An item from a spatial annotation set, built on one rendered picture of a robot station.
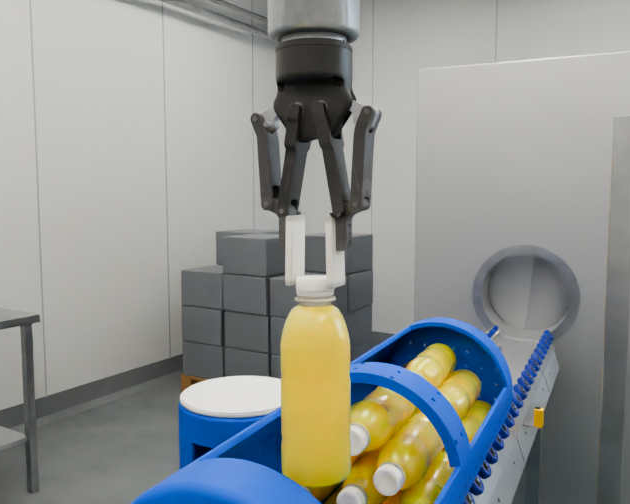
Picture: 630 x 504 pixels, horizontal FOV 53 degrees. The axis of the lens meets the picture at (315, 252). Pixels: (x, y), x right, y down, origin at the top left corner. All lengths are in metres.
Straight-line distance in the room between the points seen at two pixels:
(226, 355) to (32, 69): 2.26
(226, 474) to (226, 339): 3.95
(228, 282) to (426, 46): 2.87
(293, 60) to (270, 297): 3.72
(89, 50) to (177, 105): 0.89
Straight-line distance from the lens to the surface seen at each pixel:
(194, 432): 1.45
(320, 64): 0.61
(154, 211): 5.14
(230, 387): 1.56
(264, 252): 4.27
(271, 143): 0.65
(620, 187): 1.87
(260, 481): 0.64
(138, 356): 5.16
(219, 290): 4.56
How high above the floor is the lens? 1.50
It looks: 5 degrees down
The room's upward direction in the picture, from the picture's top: straight up
